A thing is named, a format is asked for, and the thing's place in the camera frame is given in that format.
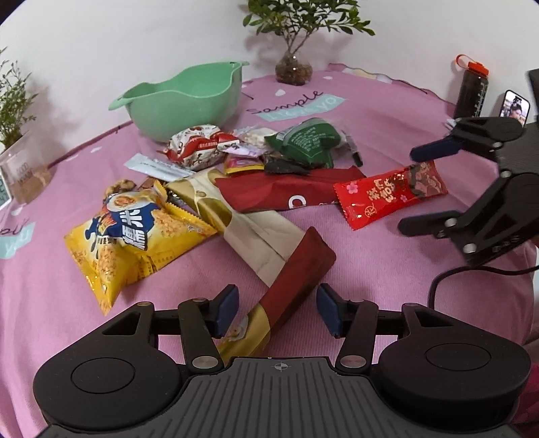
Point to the pink white small candy packet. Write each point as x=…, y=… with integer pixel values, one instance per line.
x=243, y=149

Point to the red white candy bag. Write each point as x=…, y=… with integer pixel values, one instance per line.
x=199, y=147

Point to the small white digital clock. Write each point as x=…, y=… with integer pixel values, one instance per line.
x=5, y=195

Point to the clear nougat packet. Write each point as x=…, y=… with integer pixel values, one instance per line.
x=255, y=136

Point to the orange yellow small packet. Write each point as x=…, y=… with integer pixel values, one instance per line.
x=235, y=164

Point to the brown cookie snack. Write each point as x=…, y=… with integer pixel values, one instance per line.
x=127, y=186

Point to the dark red snack bag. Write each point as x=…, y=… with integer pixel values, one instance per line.
x=258, y=192

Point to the long gold red snack pack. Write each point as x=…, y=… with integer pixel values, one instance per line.
x=290, y=261

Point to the white sachet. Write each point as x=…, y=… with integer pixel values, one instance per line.
x=157, y=169

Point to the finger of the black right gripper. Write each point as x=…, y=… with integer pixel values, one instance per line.
x=435, y=225
x=435, y=150

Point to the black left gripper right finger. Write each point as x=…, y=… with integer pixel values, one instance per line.
x=355, y=322

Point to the pink printed tablecloth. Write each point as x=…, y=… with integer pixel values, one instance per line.
x=47, y=303

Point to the thin plant in clear cup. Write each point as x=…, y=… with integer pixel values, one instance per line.
x=23, y=166

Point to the dark bottle with orange cap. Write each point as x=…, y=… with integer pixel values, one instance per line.
x=474, y=86

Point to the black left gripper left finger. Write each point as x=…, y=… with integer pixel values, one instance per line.
x=201, y=322

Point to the smartphone with lit screen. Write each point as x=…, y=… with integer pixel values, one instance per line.
x=515, y=106

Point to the black triangular snack packet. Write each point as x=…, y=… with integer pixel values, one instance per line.
x=277, y=164

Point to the green plastic bowl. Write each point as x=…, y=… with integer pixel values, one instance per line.
x=201, y=94

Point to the leafy plant in glass vase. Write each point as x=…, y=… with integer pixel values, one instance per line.
x=295, y=22

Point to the red floral snack packet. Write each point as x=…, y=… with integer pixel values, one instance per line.
x=369, y=199

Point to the green snack bag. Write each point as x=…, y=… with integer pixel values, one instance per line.
x=309, y=143

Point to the yellow blue chips bag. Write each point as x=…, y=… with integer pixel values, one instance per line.
x=134, y=235

